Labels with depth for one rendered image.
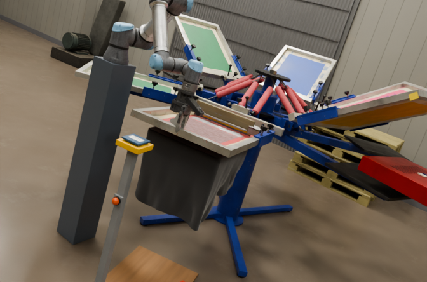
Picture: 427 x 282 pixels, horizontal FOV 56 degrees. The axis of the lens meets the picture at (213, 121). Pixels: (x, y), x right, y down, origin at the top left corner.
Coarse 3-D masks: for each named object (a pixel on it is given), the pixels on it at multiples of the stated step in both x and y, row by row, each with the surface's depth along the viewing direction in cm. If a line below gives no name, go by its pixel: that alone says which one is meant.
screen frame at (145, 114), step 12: (144, 108) 220; (156, 108) 229; (168, 108) 240; (144, 120) 207; (156, 120) 204; (180, 132) 199; (192, 132) 200; (204, 144) 194; (216, 144) 192; (240, 144) 207; (252, 144) 223; (228, 156) 190
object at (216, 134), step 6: (222, 126) 254; (198, 132) 219; (204, 132) 223; (210, 132) 228; (216, 132) 233; (222, 132) 238; (210, 138) 214; (216, 138) 218; (222, 138) 222; (228, 138) 227; (234, 138) 232; (240, 138) 236; (222, 144) 210; (228, 144) 214
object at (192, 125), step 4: (192, 116) 256; (196, 116) 260; (164, 120) 222; (168, 120) 225; (188, 120) 241; (192, 120) 244; (196, 120) 249; (208, 120) 260; (188, 124) 230; (192, 124) 233; (196, 124) 236; (200, 124) 239; (204, 124) 243; (216, 124) 254; (184, 128) 218; (188, 128) 221; (192, 128) 223; (196, 128) 227; (200, 128) 230; (204, 128) 233
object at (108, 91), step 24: (96, 72) 237; (120, 72) 234; (96, 96) 237; (120, 96) 241; (96, 120) 238; (120, 120) 249; (96, 144) 240; (72, 168) 253; (96, 168) 248; (72, 192) 254; (96, 192) 256; (72, 216) 255; (96, 216) 264; (72, 240) 256
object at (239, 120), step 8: (200, 104) 258; (208, 104) 256; (208, 112) 256; (216, 112) 254; (224, 112) 252; (232, 112) 252; (224, 120) 253; (232, 120) 251; (240, 120) 249; (248, 120) 247
